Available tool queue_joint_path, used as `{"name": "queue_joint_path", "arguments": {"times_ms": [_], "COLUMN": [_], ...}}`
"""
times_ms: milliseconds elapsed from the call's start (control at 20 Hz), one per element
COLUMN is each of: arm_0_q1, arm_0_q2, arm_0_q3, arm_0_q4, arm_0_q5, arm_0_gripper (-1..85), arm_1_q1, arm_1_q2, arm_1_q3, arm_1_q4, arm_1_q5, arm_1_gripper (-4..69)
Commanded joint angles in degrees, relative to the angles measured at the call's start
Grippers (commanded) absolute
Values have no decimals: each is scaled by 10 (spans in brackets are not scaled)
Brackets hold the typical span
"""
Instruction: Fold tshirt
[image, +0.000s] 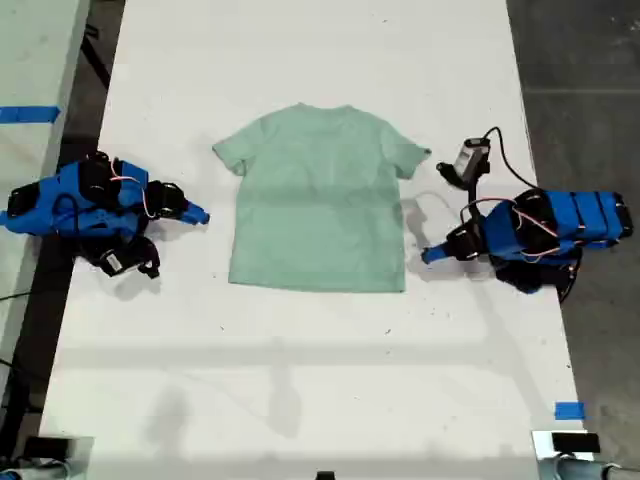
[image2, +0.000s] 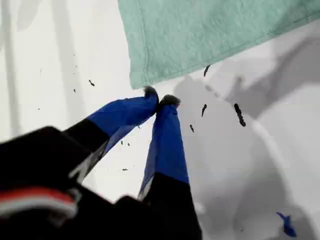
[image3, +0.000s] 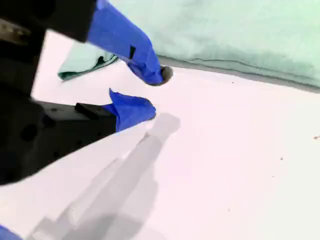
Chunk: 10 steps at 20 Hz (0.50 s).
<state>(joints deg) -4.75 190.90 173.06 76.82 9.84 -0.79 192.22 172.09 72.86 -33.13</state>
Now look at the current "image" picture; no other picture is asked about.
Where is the pale green T-shirt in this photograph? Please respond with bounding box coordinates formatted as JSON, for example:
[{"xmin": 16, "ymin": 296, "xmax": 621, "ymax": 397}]
[{"xmin": 211, "ymin": 102, "xmax": 432, "ymax": 294}]

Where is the long blue tape strip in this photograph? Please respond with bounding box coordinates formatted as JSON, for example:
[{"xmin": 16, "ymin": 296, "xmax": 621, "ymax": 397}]
[{"xmin": 0, "ymin": 105, "xmax": 62, "ymax": 124}]

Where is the black stand leg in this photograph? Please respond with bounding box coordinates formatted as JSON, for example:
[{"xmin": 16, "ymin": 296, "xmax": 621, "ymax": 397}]
[{"xmin": 79, "ymin": 7, "xmax": 112, "ymax": 90}]

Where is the square blue tape piece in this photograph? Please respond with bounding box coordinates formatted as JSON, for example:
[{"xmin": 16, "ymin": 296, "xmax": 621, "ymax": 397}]
[{"xmin": 554, "ymin": 401, "xmax": 586, "ymax": 421}]

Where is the white side table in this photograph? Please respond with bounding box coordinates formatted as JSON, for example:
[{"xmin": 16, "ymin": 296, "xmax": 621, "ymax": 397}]
[{"xmin": 0, "ymin": 0, "xmax": 92, "ymax": 396}]

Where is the white plate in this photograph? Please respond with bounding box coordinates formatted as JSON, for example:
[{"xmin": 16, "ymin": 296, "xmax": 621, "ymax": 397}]
[{"xmin": 531, "ymin": 429, "xmax": 596, "ymax": 462}]

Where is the small black box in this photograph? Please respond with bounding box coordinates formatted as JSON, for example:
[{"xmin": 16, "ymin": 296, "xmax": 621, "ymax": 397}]
[
  {"xmin": 23, "ymin": 436, "xmax": 72, "ymax": 459},
  {"xmin": 551, "ymin": 432, "xmax": 601, "ymax": 454}
]

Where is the grey metal plate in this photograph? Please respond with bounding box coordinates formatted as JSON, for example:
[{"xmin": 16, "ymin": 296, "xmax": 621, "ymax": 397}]
[{"xmin": 22, "ymin": 435, "xmax": 95, "ymax": 480}]

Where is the black camera box with white label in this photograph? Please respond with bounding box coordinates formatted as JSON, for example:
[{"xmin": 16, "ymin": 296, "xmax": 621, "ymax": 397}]
[{"xmin": 93, "ymin": 243, "xmax": 139, "ymax": 277}]

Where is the black and silver camera box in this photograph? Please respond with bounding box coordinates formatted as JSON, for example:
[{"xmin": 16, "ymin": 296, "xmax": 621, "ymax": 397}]
[{"xmin": 435, "ymin": 137, "xmax": 494, "ymax": 191}]

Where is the black camera cable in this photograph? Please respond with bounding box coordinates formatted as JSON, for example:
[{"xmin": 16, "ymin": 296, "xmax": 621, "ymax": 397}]
[{"xmin": 484, "ymin": 126, "xmax": 541, "ymax": 191}]

